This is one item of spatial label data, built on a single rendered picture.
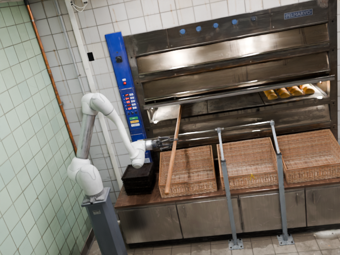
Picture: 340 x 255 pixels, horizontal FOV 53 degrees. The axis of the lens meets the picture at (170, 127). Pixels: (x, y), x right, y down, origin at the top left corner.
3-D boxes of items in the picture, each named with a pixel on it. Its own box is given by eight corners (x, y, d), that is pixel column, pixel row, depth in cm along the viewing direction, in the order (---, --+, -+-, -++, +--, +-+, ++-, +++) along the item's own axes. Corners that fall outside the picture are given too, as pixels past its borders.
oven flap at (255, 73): (144, 100, 344) (141, 81, 343) (329, 71, 317) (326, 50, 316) (144, 100, 340) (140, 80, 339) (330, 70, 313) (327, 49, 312)
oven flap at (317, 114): (155, 145, 363) (152, 127, 362) (330, 121, 337) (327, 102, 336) (155, 146, 359) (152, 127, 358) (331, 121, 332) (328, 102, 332)
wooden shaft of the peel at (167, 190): (169, 195, 225) (168, 192, 224) (164, 196, 226) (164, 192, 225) (182, 107, 382) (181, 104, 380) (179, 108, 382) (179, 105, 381)
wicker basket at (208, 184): (164, 173, 374) (159, 151, 363) (215, 166, 366) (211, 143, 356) (160, 199, 329) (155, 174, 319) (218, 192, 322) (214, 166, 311)
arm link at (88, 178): (90, 198, 264) (82, 174, 255) (79, 191, 277) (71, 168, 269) (107, 187, 273) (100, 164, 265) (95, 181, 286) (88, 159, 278)
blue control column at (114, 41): (166, 146, 576) (138, 16, 496) (175, 144, 573) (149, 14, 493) (152, 218, 399) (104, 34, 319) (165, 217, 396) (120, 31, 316)
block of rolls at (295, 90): (258, 84, 405) (258, 80, 403) (300, 78, 398) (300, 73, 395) (268, 100, 349) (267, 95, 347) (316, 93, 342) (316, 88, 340)
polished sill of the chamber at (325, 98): (151, 125, 361) (151, 121, 360) (327, 98, 334) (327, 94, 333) (151, 127, 356) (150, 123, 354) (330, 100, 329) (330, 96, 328)
